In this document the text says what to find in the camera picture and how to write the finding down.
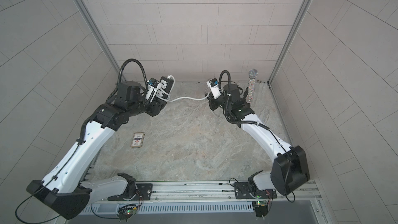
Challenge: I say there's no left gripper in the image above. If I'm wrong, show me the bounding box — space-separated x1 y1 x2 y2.
127 93 169 117

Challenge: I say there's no white power cord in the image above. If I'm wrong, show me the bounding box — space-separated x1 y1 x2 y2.
161 74 212 103

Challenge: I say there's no black power strip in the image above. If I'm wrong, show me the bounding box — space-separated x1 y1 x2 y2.
155 75 175 102

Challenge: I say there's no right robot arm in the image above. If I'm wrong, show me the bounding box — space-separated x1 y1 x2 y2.
206 77 310 199

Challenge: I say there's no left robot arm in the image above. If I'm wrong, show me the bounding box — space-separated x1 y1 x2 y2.
27 59 175 220

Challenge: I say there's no small white card box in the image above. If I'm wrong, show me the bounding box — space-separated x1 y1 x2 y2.
131 132 145 148

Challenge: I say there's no glittery microphone on stand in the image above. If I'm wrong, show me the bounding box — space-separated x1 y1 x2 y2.
244 68 258 105

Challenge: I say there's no left controller board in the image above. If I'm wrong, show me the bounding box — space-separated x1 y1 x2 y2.
117 204 137 222

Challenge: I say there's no controller board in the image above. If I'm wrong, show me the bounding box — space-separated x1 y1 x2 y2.
117 204 137 222
252 201 269 218

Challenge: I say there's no right controller board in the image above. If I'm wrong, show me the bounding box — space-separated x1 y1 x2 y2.
252 201 269 218

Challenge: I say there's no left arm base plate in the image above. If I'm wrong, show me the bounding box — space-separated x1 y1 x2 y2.
107 183 153 201

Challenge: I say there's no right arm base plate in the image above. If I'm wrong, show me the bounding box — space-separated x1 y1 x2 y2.
232 182 277 201

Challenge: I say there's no aluminium mounting rail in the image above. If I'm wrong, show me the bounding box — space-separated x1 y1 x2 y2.
94 179 322 204

